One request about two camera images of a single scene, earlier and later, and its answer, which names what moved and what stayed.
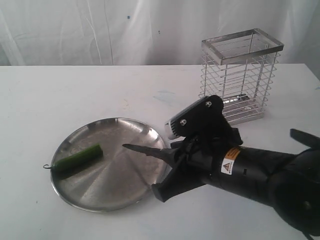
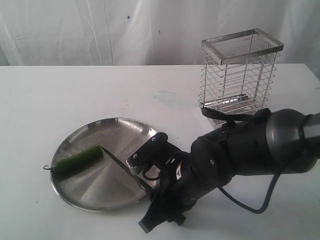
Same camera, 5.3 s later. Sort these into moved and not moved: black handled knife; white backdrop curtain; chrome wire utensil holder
Moved: black handled knife
Not moved: chrome wire utensil holder; white backdrop curtain
